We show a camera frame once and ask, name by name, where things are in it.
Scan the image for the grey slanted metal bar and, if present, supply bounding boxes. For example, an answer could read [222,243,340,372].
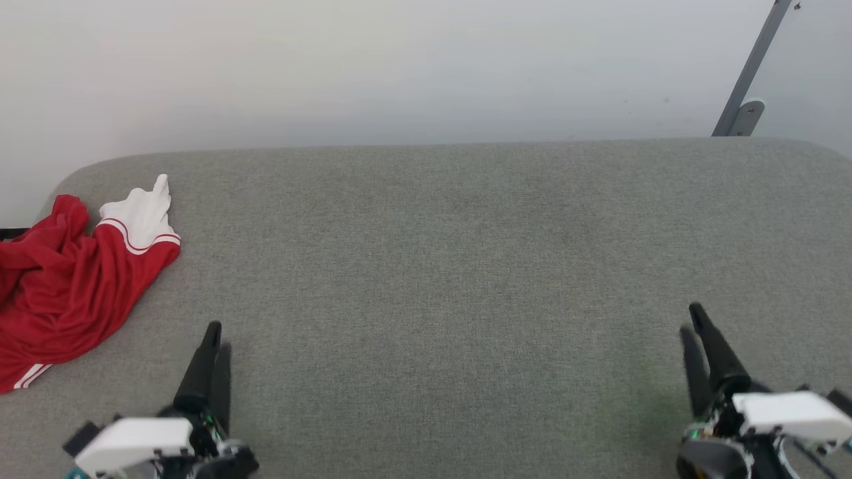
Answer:
[711,0,794,137]

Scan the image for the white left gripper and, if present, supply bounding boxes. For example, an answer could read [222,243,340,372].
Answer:
[73,321,260,479]

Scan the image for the grey fabric sofa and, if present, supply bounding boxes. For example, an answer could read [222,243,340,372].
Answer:
[0,136,852,479]

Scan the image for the round grey bar mount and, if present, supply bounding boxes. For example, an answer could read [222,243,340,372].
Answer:
[729,98,766,137]

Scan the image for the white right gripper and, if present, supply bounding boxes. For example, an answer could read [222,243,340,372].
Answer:
[676,303,852,479]

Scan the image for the red and white shorts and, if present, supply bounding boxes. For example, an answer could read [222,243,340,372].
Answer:
[0,174,182,395]

